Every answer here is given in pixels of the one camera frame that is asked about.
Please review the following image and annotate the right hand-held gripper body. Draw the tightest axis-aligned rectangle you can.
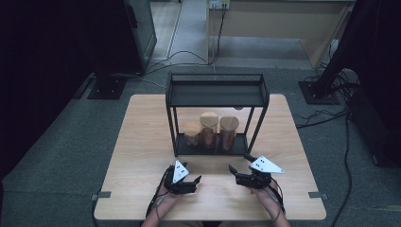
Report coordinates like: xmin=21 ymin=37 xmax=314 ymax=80
xmin=235 ymin=155 xmax=286 ymax=190

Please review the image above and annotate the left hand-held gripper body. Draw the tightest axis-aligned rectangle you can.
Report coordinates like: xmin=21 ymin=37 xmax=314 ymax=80
xmin=162 ymin=159 xmax=198 ymax=195

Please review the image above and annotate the small wooden-lid glass jar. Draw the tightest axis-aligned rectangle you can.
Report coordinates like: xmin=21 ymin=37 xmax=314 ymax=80
xmin=183 ymin=121 xmax=202 ymax=148

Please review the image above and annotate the wooden cylinder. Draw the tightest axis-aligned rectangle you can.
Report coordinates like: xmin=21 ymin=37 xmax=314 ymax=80
xmin=218 ymin=114 xmax=240 ymax=152

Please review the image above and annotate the tall wooden-lid glass jar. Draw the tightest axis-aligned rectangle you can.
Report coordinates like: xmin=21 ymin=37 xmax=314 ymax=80
xmin=199 ymin=111 xmax=220 ymax=150

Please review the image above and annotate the black metal two-tier rack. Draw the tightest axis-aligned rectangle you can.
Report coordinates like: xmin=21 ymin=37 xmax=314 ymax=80
xmin=165 ymin=72 xmax=270 ymax=159

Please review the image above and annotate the person's left hand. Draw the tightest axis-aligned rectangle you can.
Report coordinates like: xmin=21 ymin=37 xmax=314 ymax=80
xmin=155 ymin=184 xmax=184 ymax=206

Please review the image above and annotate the person's right hand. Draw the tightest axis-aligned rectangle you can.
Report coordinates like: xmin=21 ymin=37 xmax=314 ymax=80
xmin=250 ymin=181 xmax=282 ymax=206

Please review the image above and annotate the grey tape strip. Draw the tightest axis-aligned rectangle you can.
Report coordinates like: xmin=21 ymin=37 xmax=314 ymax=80
xmin=91 ymin=190 xmax=113 ymax=201
xmin=307 ymin=191 xmax=329 ymax=201

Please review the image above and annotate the black stand with pole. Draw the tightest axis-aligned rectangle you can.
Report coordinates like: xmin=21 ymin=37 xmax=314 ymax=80
xmin=298 ymin=0 xmax=381 ymax=106

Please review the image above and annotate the black box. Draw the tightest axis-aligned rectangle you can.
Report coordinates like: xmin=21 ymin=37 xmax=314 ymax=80
xmin=346 ymin=89 xmax=401 ymax=168

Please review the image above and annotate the glass-fronted dark cabinet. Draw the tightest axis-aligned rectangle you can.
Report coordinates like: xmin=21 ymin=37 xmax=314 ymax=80
xmin=122 ymin=0 xmax=158 ymax=76

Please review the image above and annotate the white power strip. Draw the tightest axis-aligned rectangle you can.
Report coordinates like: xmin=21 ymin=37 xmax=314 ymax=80
xmin=209 ymin=0 xmax=232 ymax=10

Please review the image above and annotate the right hand-held gripper cable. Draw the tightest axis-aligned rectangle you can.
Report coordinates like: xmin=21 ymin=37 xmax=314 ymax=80
xmin=266 ymin=178 xmax=287 ymax=223

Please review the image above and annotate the hand-held gripper cable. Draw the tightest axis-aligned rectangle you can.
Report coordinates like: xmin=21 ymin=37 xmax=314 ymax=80
xmin=145 ymin=168 xmax=173 ymax=221
xmin=266 ymin=178 xmax=287 ymax=223

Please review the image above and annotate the left hand-held gripper cable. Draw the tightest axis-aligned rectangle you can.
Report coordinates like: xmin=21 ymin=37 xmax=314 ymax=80
xmin=145 ymin=168 xmax=173 ymax=221

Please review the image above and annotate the black looped floor cable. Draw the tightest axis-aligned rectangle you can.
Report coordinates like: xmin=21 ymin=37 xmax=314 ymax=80
xmin=293 ymin=108 xmax=349 ymax=130

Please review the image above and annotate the long black floor cable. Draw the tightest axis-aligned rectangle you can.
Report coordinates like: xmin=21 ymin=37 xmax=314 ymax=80
xmin=330 ymin=113 xmax=354 ymax=227

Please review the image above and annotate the black stand base plate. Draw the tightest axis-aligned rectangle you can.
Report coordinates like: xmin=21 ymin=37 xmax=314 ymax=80
xmin=87 ymin=74 xmax=129 ymax=101

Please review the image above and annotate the bundle of black cables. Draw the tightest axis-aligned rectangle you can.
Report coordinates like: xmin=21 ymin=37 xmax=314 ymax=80
xmin=304 ymin=61 xmax=361 ymax=99

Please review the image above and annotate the black cable from power strip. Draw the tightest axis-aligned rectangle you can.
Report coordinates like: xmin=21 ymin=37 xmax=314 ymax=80
xmin=207 ymin=8 xmax=227 ymax=66

